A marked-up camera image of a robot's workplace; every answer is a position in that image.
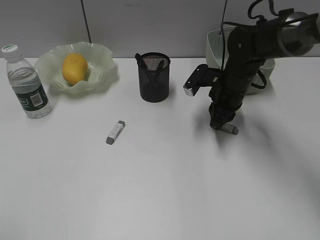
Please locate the pale green plastic basket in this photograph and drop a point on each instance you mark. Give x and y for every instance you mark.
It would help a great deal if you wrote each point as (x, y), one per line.
(214, 54)

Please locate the grey white eraser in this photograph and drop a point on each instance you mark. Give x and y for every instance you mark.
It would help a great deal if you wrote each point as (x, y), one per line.
(114, 134)
(229, 128)

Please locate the clear plastic water bottle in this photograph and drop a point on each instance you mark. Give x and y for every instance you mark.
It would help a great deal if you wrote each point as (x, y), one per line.
(25, 83)

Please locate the pale green wavy plate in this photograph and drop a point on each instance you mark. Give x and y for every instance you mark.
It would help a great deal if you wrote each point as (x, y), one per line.
(101, 74)

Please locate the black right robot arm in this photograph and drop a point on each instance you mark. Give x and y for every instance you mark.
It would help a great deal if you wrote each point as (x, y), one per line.
(292, 34)

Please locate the black mesh pen holder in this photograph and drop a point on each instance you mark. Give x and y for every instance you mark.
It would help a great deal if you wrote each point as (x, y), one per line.
(154, 88)

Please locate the black marker pen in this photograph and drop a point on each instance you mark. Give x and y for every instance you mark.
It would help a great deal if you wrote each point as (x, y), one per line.
(160, 67)
(141, 64)

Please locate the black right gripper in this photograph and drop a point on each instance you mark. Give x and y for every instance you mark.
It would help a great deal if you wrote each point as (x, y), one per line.
(225, 99)

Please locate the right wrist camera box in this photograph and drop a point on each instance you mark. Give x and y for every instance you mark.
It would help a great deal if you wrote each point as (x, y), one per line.
(202, 76)

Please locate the yellow mango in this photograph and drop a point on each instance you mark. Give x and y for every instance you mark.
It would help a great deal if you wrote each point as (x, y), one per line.
(74, 68)

